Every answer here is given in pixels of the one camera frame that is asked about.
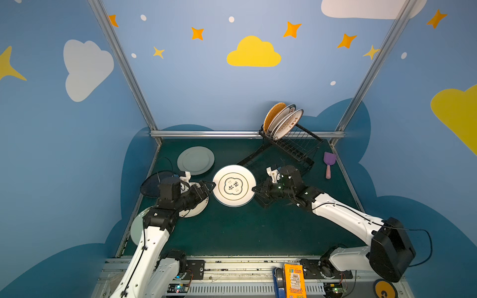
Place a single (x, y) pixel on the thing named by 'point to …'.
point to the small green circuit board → (177, 288)
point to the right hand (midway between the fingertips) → (252, 187)
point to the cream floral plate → (196, 208)
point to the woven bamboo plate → (271, 113)
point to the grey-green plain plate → (197, 160)
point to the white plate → (234, 185)
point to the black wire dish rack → (296, 149)
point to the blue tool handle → (278, 276)
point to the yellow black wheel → (384, 288)
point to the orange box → (294, 280)
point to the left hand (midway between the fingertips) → (212, 189)
